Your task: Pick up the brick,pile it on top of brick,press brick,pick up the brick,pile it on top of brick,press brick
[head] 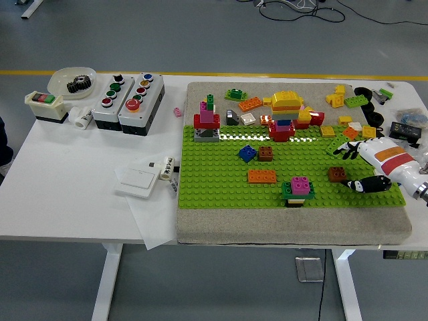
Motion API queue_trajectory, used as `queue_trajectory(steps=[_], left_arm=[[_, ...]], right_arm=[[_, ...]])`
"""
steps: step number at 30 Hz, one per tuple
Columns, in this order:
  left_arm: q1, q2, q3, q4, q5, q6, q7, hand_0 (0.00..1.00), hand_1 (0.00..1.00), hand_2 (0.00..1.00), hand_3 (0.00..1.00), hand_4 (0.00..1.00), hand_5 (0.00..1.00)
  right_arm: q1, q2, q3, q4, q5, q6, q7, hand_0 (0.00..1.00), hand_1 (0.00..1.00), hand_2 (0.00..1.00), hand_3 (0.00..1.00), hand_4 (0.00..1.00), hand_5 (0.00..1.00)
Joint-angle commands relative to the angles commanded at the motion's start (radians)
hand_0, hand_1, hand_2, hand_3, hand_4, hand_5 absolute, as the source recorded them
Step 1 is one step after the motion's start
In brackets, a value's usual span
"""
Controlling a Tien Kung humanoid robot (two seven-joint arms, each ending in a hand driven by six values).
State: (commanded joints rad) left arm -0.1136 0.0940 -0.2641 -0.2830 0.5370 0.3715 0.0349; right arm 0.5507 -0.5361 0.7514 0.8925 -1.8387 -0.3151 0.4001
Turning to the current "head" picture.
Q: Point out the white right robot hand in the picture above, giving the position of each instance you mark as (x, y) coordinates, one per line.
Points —
(384, 157)

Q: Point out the brown square brick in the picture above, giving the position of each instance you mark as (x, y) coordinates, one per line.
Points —
(337, 174)
(265, 154)

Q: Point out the lime green long brick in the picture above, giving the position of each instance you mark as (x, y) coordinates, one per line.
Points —
(336, 142)

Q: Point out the orange long brick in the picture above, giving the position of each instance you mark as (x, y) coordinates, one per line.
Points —
(262, 176)
(250, 104)

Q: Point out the white square brick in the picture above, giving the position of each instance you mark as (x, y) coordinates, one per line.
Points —
(354, 126)
(247, 119)

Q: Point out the red brick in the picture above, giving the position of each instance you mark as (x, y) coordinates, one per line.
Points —
(198, 121)
(316, 118)
(281, 136)

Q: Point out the small yellow brick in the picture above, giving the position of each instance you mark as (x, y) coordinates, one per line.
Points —
(340, 89)

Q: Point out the pink square brick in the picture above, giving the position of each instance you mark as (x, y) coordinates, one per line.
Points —
(300, 185)

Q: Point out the pink flat brick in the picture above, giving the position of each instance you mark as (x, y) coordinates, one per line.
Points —
(282, 128)
(307, 107)

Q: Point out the yellow and white flat brick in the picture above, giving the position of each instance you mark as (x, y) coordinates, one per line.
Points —
(294, 200)

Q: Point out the black brick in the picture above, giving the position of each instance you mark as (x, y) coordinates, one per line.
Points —
(294, 205)

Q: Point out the dark green brick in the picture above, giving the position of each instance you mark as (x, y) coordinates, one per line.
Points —
(285, 191)

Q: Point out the blue flat brick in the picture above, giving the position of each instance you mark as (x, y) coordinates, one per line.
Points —
(283, 122)

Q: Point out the grey flat brick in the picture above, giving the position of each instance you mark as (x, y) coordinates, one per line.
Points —
(284, 115)

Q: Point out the orange flat brick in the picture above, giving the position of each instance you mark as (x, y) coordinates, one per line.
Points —
(284, 108)

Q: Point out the yellow domed brick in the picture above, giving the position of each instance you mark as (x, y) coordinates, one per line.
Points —
(284, 97)

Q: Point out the blue square brick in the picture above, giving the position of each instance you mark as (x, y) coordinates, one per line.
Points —
(247, 154)

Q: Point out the dark grey slope brick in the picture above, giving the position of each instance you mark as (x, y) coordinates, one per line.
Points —
(231, 117)

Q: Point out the small green brick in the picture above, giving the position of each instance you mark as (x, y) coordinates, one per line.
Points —
(210, 102)

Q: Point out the pink tall brick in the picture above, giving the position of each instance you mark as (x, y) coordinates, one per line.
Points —
(204, 115)

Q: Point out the grey arch brick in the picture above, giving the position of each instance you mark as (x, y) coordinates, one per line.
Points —
(197, 136)

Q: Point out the small pink brick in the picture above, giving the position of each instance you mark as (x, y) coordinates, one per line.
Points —
(178, 112)

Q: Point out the black display module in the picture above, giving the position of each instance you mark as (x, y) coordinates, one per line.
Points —
(404, 131)

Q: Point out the clear plastic bag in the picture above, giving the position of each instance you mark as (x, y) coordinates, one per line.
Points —
(418, 147)

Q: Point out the black toy tyre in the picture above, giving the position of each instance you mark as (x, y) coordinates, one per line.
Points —
(362, 93)
(377, 119)
(368, 107)

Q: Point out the plastic bag with blue part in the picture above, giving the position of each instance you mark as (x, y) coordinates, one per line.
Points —
(411, 115)

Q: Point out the grey and green small tool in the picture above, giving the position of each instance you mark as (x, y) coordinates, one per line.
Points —
(381, 96)

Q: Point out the table control panel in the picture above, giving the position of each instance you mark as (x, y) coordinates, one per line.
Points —
(404, 255)

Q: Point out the metal floor plate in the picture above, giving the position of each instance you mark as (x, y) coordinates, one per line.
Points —
(309, 269)

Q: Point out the white table leg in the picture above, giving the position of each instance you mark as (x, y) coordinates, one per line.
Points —
(107, 284)
(347, 287)

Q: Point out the grey-brown mat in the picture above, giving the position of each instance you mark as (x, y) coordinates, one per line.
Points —
(234, 224)

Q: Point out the green studded baseplate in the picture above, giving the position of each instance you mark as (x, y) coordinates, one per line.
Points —
(217, 184)

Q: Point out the white labelled tube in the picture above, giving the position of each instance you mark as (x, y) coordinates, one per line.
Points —
(167, 168)

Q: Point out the white paper sheet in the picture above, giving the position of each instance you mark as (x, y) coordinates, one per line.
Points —
(154, 220)

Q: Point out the grey five-button box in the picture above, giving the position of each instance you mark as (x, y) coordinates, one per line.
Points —
(140, 117)

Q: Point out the grey four-button box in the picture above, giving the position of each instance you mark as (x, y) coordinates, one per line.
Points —
(107, 113)

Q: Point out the white pipe fitting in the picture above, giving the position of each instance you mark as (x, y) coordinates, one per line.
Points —
(82, 117)

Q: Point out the black metal gear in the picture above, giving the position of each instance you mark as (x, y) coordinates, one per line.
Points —
(79, 84)

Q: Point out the white plastic bowl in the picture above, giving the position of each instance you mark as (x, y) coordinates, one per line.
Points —
(57, 83)

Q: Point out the grey furniture foot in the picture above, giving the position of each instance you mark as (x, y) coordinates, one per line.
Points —
(31, 8)

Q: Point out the white wall switch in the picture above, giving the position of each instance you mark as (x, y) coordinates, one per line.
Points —
(137, 179)

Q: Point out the cream switch box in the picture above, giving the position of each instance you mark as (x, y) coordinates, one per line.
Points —
(47, 107)

